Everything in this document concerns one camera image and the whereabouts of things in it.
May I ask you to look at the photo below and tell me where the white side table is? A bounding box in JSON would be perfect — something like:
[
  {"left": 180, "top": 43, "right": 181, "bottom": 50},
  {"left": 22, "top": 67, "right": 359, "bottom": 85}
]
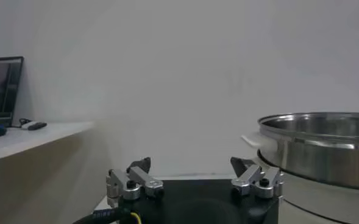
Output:
[{"left": 0, "top": 121, "right": 95, "bottom": 224}]

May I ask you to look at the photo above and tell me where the white electric cooker base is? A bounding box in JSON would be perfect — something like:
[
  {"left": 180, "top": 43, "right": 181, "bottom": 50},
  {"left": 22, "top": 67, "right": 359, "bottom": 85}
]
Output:
[{"left": 241, "top": 133, "right": 359, "bottom": 224}]

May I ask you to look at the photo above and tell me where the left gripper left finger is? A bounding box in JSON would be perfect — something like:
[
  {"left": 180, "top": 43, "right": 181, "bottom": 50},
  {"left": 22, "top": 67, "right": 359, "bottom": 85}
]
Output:
[{"left": 105, "top": 156, "right": 165, "bottom": 208}]

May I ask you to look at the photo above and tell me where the black laptop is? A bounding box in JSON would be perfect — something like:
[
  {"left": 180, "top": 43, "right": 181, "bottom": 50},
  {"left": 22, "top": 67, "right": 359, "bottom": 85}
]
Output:
[{"left": 0, "top": 56, "right": 24, "bottom": 127}]

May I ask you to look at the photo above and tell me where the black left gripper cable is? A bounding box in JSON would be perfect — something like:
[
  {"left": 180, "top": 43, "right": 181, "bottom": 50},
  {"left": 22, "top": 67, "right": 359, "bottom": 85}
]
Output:
[{"left": 72, "top": 206, "right": 143, "bottom": 224}]

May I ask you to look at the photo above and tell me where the stainless steel steamer basket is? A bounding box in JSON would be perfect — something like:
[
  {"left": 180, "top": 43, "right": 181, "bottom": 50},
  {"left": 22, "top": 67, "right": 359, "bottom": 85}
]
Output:
[{"left": 257, "top": 111, "right": 359, "bottom": 192}]

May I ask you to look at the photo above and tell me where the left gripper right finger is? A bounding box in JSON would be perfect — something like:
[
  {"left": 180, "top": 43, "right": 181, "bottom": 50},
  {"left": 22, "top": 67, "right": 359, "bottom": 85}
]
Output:
[{"left": 230, "top": 156, "right": 285, "bottom": 200}]

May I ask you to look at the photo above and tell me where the small device with black cable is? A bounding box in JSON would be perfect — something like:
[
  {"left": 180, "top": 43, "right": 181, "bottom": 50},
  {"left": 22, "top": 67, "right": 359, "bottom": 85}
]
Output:
[{"left": 18, "top": 117, "right": 48, "bottom": 131}]

